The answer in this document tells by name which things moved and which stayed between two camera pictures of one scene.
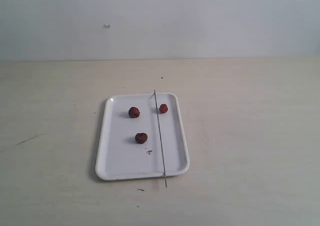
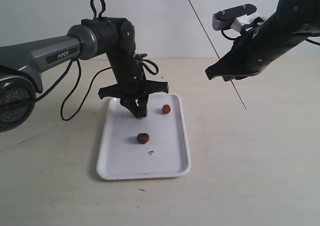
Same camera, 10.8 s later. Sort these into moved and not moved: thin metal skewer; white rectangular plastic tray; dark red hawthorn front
Moved: thin metal skewer
Not moved: dark red hawthorn front; white rectangular plastic tray
